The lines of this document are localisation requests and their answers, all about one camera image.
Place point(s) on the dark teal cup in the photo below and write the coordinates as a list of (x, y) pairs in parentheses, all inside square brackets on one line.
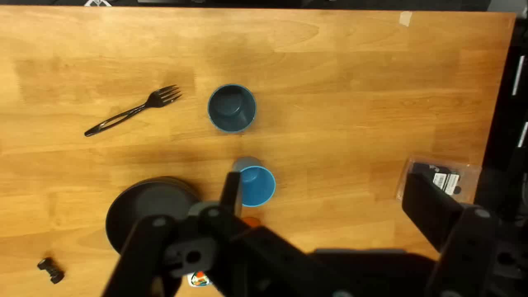
[(232, 108)]

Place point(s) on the pale tape piece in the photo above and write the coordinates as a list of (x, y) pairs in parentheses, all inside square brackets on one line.
[(405, 19)]

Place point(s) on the light blue cup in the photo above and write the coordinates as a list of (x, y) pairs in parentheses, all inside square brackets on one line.
[(258, 188)]

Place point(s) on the black bowl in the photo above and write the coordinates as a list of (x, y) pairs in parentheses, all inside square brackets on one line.
[(150, 204)]

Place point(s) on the orange cup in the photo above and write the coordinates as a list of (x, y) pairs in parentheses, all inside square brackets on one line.
[(252, 222)]

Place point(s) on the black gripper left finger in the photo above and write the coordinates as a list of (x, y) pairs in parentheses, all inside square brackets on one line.
[(150, 249)]

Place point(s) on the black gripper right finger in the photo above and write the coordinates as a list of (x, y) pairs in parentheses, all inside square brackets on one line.
[(463, 249)]

